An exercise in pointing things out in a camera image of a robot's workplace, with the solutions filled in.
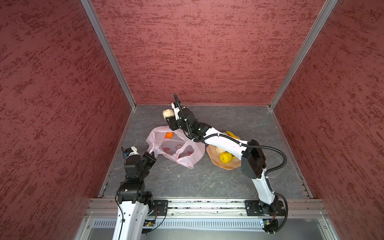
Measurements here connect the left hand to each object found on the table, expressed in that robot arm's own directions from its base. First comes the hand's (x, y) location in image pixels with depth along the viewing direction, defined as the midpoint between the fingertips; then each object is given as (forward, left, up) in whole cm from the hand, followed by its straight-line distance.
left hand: (155, 154), depth 78 cm
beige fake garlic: (+18, -6, +14) cm, 23 cm away
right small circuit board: (-30, -59, -15) cm, 68 cm away
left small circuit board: (-29, +1, -15) cm, 33 cm away
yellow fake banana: (+17, -46, -7) cm, 49 cm away
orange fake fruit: (+19, -3, -10) cm, 22 cm away
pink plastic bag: (+13, -9, -13) cm, 20 cm away
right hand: (+17, -6, +9) cm, 20 cm away
